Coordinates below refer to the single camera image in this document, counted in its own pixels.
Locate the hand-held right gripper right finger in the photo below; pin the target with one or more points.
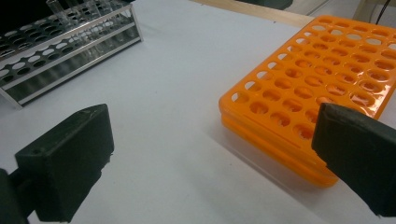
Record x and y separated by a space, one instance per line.
361 155

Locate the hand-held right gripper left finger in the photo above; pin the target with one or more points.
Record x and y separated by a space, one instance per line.
65 161

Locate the orange plastic test tube rack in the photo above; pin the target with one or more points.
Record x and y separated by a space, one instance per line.
311 71

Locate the silver metal test tube rack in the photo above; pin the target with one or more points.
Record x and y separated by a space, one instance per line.
62 59

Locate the clear glass test tube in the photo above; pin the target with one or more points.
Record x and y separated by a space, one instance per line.
57 11
93 8

